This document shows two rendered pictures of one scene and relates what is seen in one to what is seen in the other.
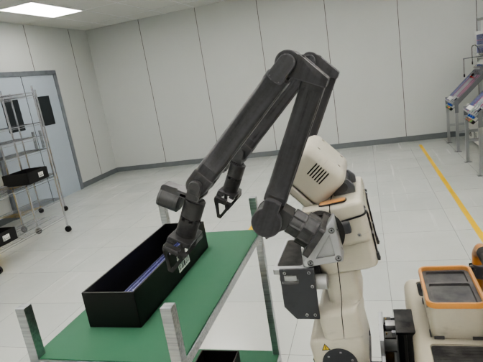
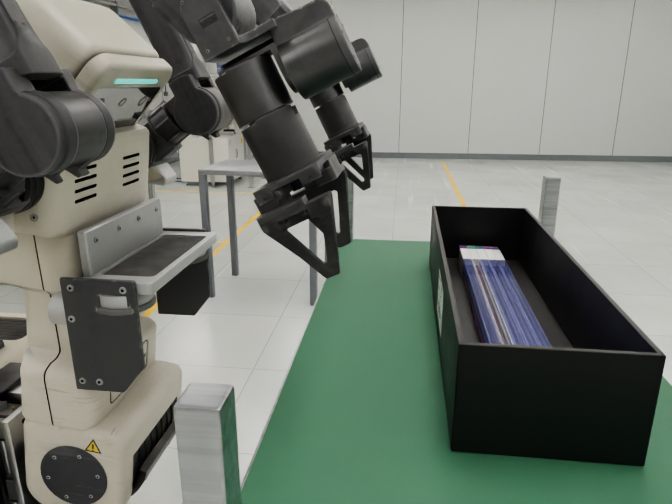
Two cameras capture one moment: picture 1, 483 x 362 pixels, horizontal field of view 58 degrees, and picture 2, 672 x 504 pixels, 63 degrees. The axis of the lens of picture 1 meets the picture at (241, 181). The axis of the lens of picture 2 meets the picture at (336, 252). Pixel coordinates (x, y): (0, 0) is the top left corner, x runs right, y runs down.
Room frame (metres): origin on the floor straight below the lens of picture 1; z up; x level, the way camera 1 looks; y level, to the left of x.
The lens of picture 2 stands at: (2.09, -0.01, 1.28)
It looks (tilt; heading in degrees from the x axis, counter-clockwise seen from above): 17 degrees down; 170
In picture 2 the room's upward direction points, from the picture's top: straight up
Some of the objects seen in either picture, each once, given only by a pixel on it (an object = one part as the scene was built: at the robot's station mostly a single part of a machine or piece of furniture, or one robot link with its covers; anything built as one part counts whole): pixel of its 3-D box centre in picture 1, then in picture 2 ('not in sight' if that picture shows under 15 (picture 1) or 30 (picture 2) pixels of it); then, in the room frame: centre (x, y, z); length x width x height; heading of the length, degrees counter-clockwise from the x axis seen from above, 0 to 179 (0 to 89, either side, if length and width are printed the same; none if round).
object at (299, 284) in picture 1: (307, 265); (140, 282); (1.27, -0.16, 0.99); 0.28 x 0.16 x 0.22; 163
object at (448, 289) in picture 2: (155, 266); (501, 290); (1.43, 0.34, 1.01); 0.57 x 0.17 x 0.11; 163
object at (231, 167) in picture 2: not in sight; (269, 229); (-1.25, 0.17, 0.40); 0.70 x 0.45 x 0.80; 69
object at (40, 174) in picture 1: (27, 176); not in sight; (5.37, 2.59, 0.82); 0.40 x 0.30 x 0.14; 169
